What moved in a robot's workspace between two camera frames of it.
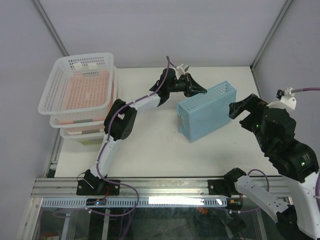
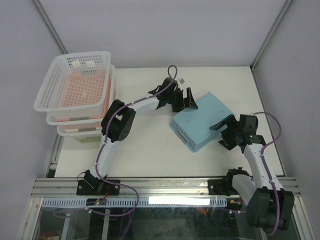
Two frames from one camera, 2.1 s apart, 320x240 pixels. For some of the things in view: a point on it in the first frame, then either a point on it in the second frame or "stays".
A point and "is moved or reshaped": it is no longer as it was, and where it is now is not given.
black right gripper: x=249 y=104 -> x=230 y=121
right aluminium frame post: x=270 y=35 stays
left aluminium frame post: x=50 y=27 stays
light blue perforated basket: x=203 y=113 is moved or reshaped
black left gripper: x=191 y=86 -> x=176 y=108
